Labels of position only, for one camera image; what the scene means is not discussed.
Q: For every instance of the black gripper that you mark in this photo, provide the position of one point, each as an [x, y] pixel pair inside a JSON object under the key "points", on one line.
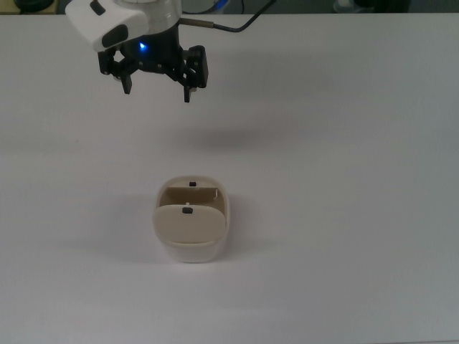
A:
{"points": [[161, 50]]}

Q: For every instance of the cream trash can lid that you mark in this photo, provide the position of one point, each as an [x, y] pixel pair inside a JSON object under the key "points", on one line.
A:
{"points": [[186, 225]]}

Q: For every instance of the small cream trash can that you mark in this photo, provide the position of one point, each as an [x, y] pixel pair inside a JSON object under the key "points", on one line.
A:
{"points": [[193, 251]]}

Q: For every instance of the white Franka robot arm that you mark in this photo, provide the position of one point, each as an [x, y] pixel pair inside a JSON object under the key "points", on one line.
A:
{"points": [[107, 14]]}

